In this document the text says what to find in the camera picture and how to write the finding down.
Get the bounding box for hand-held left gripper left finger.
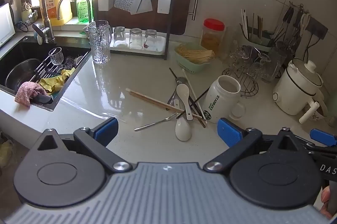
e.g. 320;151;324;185
34;117;133;174

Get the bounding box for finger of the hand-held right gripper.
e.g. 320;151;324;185
303;128;337;159

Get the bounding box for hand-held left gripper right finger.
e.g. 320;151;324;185
203;118;301;173

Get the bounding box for white mug green logo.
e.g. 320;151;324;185
201;75;247;122

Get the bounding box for black chopstick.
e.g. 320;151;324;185
169;68;206;128
176;89;210;120

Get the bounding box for white ceramic spoon black rim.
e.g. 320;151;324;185
175;100;193;142
175;83;193;121

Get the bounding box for silver metal fork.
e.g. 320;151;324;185
134;111;180;132

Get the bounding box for white chopstick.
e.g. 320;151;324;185
182;69;208;124

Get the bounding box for silver spoon ornate handle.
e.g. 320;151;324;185
167;76;188;107

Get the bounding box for hanging black kitchen utensils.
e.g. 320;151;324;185
269;6;311;48

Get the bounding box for person's right hand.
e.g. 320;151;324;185
321;185;333;219

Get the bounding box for patterned ceramic bowl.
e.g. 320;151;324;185
313;102;337;128

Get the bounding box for white electric cooker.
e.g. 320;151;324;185
272;58;328;125

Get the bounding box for dark cloth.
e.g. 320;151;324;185
32;94;53;105

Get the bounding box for yellow cloth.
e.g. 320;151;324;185
39;68;76;95

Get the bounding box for green plastic basket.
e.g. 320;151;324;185
174;42;215;74

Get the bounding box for steel wool scrubber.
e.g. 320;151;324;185
63;55;81;70

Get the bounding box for frosted glass jug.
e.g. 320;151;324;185
263;47;287;83

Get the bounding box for bundle of bamboo skewers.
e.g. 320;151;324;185
176;45;216;61

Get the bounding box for white drain tray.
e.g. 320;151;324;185
110;32;167;55

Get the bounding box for black sink drain rack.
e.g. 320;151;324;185
29;54;69;82

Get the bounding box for textured glass pitcher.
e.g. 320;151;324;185
88;20;113;65

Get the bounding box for pink cloth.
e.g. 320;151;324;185
14;81;47;109

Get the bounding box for tall clear glass jug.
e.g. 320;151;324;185
222;27;240;60

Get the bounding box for small stemmed glass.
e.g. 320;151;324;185
49;47;65;66

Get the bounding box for red lid plastic jar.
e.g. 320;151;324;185
200;18;226;56

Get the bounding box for upturned drinking glass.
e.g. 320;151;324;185
143;29;158;50
113;26;127;48
128;28;143;49

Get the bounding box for steel bowl in sink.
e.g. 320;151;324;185
5;58;42;89

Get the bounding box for bunch of assorted chopsticks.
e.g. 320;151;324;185
239;9;264;40

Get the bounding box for black kitchen sink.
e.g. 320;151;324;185
0;35;92;112

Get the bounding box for short chrome faucet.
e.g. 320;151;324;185
56;0;93;30

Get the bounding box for green dish soap bottle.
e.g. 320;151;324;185
76;0;92;24

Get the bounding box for black metal shelf rack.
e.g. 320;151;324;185
94;0;175;61

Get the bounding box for tall chrome faucet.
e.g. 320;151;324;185
10;0;56;44

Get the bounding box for yellow detergent jug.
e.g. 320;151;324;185
39;0;73;27

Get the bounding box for white appliance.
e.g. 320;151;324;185
0;3;16;48

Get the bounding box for wire glass rack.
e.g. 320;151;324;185
222;45;260;97

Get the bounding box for wall hook rail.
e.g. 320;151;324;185
289;1;329;38

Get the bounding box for steel bar handle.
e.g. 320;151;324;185
188;0;201;21

